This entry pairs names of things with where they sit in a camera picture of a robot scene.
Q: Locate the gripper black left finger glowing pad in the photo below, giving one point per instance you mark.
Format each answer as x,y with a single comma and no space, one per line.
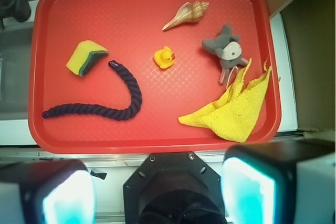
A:
47,192

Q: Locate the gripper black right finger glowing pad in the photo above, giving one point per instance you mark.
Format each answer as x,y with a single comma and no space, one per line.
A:
291,181

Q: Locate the yellow microfibre cloth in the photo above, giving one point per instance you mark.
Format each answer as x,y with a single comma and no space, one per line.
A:
235,114

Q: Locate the red plastic tray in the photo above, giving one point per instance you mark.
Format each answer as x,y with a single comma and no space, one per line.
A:
131,31

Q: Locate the yellow green sponge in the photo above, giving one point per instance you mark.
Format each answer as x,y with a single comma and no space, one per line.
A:
85,56

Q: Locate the grey plush mouse toy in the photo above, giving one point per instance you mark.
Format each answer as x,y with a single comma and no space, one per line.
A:
226,47

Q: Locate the yellow rubber duck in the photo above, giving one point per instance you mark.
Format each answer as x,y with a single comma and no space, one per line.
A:
164,58

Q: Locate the black clamp knob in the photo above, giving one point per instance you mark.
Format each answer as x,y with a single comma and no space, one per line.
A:
18,9

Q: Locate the beige conch seashell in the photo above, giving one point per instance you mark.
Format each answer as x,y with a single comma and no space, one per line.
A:
187,13

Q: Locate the black octagonal mount plate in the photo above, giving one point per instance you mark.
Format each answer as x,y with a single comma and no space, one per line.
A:
173,188

